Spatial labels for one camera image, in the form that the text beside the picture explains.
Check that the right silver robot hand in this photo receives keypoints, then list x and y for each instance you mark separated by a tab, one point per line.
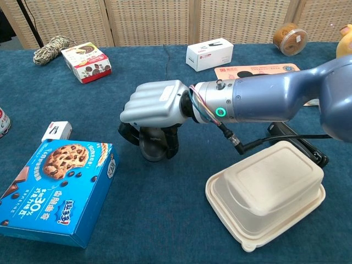
154	105

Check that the right blue robot arm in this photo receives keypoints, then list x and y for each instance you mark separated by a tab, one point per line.
275	96

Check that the orange cartoon girl mouse pad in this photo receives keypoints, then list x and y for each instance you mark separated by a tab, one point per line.
247	72

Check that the white rectangular product box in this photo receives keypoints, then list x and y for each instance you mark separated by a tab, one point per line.
209	56

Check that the red white cookie box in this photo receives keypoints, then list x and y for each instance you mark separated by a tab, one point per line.
87	63

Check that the woven rattan folding screen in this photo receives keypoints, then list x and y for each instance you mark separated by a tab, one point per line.
176	22

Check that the small white staples box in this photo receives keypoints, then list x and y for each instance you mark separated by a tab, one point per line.
57	131

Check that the blue chocolate cookie box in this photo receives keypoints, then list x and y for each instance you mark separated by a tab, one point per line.
55	189

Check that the cream pulp takeaway container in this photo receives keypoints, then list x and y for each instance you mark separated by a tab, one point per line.
268	189

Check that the black tripod pole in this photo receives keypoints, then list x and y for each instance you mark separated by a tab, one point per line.
30	23

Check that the black stapler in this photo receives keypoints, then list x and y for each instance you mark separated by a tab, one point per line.
299	140

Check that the red white drink can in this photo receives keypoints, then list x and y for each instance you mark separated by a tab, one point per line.
4	122

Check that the yellow plush toy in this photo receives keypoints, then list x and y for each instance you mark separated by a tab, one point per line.
346	44

